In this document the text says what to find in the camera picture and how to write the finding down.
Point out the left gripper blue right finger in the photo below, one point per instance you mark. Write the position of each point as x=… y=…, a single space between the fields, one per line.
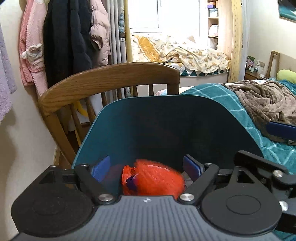
x=192 y=167

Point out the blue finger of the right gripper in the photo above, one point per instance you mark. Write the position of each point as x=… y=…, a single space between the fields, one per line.
x=282 y=130

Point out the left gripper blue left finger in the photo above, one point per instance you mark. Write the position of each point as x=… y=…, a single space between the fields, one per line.
x=101 y=169

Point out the orange plastic snack wrapper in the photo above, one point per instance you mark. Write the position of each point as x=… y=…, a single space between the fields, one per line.
x=149 y=178

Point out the dark teal trash bin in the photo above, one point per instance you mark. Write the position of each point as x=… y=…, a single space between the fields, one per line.
x=163 y=129

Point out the brown fuzzy blanket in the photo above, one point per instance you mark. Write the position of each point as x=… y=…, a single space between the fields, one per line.
x=265 y=102

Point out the green pillow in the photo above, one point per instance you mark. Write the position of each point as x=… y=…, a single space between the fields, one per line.
x=286 y=75

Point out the wooden nightstand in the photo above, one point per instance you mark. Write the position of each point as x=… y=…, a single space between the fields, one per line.
x=252 y=76

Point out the wooden headboard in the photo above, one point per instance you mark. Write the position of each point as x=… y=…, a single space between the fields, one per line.
x=282 y=61

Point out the wooden chair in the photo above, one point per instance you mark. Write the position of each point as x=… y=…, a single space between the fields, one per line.
x=95 y=81

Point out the yellow floral quilt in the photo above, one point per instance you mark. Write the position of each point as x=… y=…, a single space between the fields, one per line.
x=182 y=54

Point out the black hanging coat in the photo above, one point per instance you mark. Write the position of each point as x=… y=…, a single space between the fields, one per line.
x=67 y=45

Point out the lavender hanging towel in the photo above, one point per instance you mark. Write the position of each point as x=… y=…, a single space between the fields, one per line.
x=7 y=80

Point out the light pink puffer jacket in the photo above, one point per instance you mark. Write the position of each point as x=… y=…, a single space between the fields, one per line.
x=99 y=33

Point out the grey curtain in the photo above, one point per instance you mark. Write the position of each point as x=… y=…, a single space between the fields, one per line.
x=120 y=42

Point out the pink hanging robe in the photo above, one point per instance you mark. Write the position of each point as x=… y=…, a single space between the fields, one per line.
x=31 y=46

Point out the framed wall picture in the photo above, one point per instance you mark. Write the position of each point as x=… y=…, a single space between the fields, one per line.
x=287 y=9

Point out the wall shelf unit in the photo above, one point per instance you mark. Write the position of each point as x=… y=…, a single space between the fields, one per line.
x=213 y=23

